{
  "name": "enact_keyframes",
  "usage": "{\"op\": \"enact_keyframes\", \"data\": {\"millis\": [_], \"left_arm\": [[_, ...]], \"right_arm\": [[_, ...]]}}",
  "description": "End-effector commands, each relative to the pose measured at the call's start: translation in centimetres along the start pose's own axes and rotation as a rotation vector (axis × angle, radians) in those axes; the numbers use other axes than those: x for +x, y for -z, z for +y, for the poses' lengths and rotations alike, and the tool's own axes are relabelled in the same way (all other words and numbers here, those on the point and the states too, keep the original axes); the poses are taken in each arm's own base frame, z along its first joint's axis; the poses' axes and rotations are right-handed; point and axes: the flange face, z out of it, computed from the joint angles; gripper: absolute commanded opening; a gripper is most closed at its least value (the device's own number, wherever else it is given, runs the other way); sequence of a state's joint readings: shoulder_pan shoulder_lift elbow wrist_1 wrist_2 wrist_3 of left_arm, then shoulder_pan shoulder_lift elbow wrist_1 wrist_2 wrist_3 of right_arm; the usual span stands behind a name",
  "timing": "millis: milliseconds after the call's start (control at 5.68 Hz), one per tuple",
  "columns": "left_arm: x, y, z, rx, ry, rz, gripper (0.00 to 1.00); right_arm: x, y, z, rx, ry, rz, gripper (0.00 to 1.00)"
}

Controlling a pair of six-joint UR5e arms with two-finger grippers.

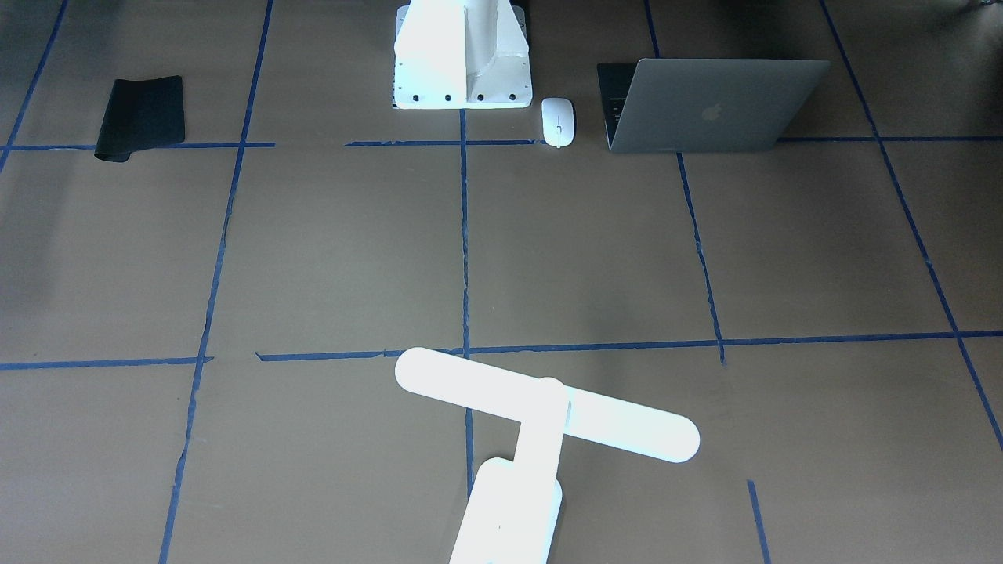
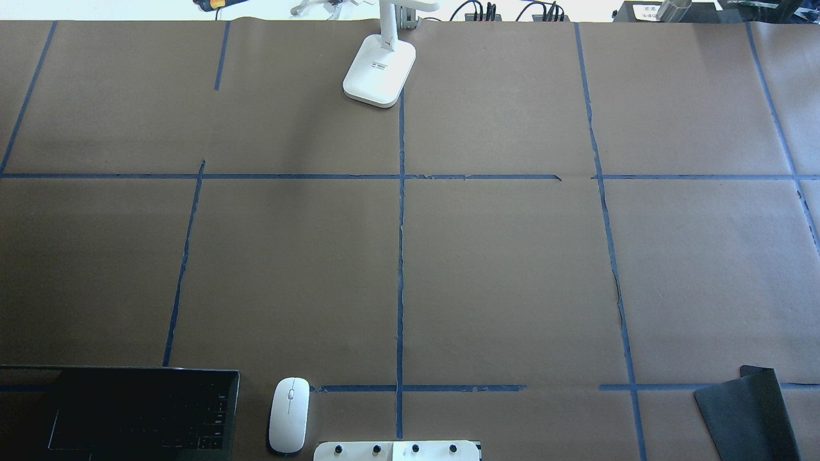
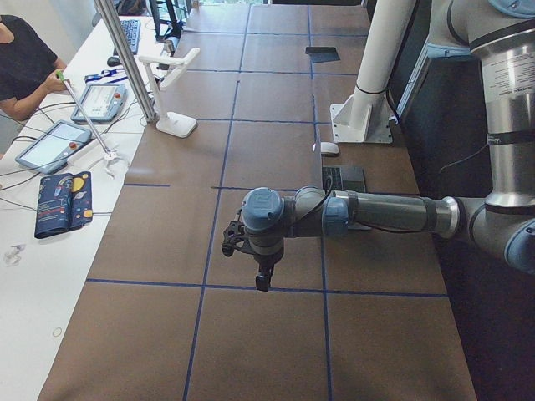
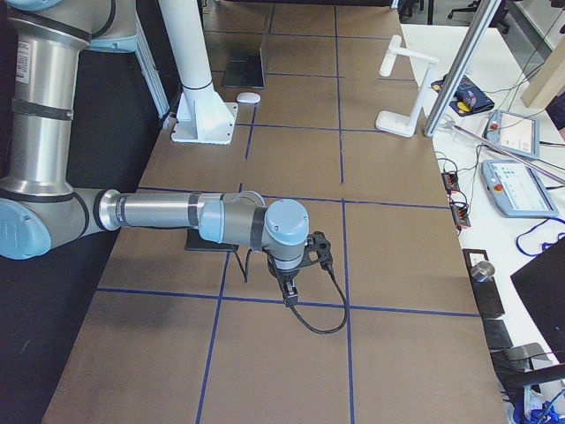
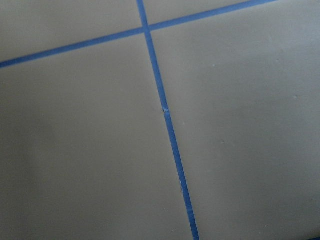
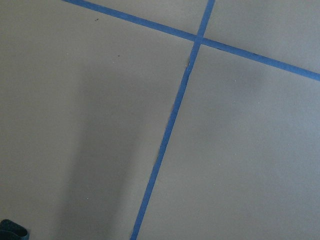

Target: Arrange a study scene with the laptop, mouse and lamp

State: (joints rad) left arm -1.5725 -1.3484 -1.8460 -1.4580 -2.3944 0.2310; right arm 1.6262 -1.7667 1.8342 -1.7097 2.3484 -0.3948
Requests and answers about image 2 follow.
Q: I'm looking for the white computer mouse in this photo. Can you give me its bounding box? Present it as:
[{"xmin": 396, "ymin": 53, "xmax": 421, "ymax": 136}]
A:
[{"xmin": 268, "ymin": 377, "xmax": 310, "ymax": 456}]

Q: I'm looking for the black mouse pad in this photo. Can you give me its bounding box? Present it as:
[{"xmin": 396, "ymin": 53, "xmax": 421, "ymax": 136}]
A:
[{"xmin": 694, "ymin": 365, "xmax": 802, "ymax": 460}]

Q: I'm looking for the grey laptop computer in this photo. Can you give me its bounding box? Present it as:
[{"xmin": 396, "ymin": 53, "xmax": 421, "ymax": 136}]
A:
[{"xmin": 1, "ymin": 365, "xmax": 240, "ymax": 460}]

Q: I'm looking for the white desk lamp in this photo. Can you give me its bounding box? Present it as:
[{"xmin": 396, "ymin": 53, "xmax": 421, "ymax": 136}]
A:
[{"xmin": 342, "ymin": 1, "xmax": 441, "ymax": 108}]

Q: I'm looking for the brown paper table cover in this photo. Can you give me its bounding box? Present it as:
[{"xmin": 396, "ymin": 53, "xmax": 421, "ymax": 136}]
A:
[{"xmin": 2, "ymin": 18, "xmax": 818, "ymax": 460}]

